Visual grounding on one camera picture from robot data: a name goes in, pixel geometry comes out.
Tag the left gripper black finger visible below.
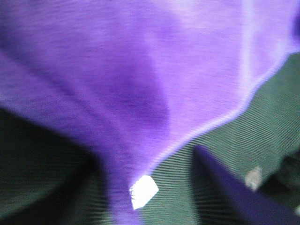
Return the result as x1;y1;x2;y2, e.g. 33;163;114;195
194;145;300;225

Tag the purple microfiber towel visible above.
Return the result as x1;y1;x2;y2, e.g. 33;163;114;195
0;0;300;225

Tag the white towel label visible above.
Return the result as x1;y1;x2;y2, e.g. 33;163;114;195
129;175;159;210

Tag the dark grey table cloth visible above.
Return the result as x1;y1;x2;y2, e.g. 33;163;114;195
0;54;300;225

